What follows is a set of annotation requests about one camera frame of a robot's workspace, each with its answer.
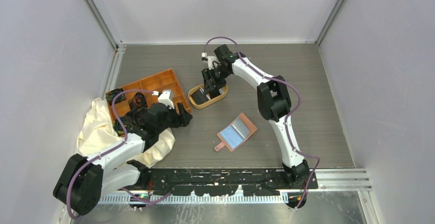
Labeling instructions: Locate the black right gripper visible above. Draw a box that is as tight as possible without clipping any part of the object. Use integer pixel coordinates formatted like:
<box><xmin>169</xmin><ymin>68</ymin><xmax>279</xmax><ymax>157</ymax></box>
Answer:
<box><xmin>201</xmin><ymin>67</ymin><xmax>230</xmax><ymax>96</ymax></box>

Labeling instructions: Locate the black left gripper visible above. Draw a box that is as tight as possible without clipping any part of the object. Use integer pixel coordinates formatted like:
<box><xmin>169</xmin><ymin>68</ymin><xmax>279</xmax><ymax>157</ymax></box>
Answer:
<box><xmin>156</xmin><ymin>102</ymin><xmax>191</xmax><ymax>133</ymax></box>

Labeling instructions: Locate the black card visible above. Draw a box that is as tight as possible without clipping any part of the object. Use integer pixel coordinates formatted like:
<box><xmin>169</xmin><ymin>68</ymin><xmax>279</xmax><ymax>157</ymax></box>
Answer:
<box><xmin>190</xmin><ymin>89</ymin><xmax>209</xmax><ymax>105</ymax></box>
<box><xmin>209</xmin><ymin>89</ymin><xmax>219</xmax><ymax>99</ymax></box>

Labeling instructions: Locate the oval wooden card tray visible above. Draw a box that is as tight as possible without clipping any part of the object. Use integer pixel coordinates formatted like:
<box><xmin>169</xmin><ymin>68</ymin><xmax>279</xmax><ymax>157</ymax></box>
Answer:
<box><xmin>188</xmin><ymin>84</ymin><xmax>228</xmax><ymax>109</ymax></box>

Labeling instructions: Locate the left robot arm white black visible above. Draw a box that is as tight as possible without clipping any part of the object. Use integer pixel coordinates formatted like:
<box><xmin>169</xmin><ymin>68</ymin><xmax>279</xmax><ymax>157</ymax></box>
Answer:
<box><xmin>53</xmin><ymin>103</ymin><xmax>193</xmax><ymax>219</ymax></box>

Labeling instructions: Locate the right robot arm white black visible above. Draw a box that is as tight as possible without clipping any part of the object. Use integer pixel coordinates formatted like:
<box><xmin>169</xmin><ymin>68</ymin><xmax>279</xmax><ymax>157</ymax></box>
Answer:
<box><xmin>201</xmin><ymin>45</ymin><xmax>312</xmax><ymax>189</ymax></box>

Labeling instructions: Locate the orange compartment tray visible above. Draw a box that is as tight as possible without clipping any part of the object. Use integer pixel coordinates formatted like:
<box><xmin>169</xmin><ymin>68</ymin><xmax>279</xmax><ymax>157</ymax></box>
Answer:
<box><xmin>109</xmin><ymin>69</ymin><xmax>191</xmax><ymax>135</ymax></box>

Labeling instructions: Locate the dark rolled belt lower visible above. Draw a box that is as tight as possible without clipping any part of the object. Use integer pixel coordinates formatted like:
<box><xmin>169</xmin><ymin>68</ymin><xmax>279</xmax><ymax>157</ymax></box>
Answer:
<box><xmin>125</xmin><ymin>107</ymin><xmax>148</xmax><ymax>126</ymax></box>

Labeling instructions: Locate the dark rolled belt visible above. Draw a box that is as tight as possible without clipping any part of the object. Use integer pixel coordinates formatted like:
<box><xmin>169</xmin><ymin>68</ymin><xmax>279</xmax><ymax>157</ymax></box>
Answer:
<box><xmin>125</xmin><ymin>107</ymin><xmax>148</xmax><ymax>126</ymax></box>
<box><xmin>105</xmin><ymin>88</ymin><xmax>126</xmax><ymax>106</ymax></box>
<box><xmin>113</xmin><ymin>116</ymin><xmax>132</xmax><ymax>137</ymax></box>
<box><xmin>129</xmin><ymin>92</ymin><xmax>148</xmax><ymax>109</ymax></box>

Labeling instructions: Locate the dark rolled belt middle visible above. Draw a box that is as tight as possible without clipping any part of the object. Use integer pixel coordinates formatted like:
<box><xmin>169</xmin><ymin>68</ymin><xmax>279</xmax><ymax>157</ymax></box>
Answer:
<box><xmin>129</xmin><ymin>92</ymin><xmax>148</xmax><ymax>109</ymax></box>

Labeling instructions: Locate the dark rolled belt bottom left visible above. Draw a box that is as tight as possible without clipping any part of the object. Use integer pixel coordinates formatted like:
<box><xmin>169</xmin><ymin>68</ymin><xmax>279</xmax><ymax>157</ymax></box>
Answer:
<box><xmin>113</xmin><ymin>116</ymin><xmax>132</xmax><ymax>137</ymax></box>

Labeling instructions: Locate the dark rolled belt upper left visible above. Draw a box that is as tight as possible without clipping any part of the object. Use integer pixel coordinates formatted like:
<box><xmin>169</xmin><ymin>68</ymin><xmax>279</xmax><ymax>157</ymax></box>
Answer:
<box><xmin>105</xmin><ymin>88</ymin><xmax>126</xmax><ymax>106</ymax></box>

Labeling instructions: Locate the cream cloth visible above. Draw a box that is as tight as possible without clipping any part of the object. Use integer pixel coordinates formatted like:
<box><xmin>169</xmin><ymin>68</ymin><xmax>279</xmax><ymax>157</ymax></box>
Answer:
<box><xmin>76</xmin><ymin>98</ymin><xmax>175</xmax><ymax>168</ymax></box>

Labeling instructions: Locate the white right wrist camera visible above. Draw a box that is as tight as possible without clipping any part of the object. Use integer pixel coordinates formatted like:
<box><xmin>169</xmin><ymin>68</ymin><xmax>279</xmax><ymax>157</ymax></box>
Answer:
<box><xmin>201</xmin><ymin>52</ymin><xmax>220</xmax><ymax>70</ymax></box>

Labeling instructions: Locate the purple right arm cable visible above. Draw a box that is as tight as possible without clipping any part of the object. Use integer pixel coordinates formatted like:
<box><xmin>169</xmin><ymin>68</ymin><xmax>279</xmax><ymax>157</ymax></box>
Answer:
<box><xmin>203</xmin><ymin>36</ymin><xmax>321</xmax><ymax>210</ymax></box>

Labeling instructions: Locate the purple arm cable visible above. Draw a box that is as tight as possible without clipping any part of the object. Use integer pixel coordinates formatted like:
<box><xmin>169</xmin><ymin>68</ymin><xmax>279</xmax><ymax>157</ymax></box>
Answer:
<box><xmin>203</xmin><ymin>36</ymin><xmax>321</xmax><ymax>210</ymax></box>
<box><xmin>66</xmin><ymin>89</ymin><xmax>161</xmax><ymax>220</ymax></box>

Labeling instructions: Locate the black mounting base plate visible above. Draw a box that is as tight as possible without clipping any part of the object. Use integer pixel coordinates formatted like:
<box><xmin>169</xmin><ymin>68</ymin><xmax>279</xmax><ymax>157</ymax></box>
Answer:
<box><xmin>126</xmin><ymin>168</ymin><xmax>307</xmax><ymax>197</ymax></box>

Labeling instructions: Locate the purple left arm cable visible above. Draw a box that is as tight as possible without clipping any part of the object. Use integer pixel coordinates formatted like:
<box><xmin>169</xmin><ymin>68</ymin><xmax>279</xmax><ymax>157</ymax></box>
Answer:
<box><xmin>66</xmin><ymin>89</ymin><xmax>161</xmax><ymax>220</ymax></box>

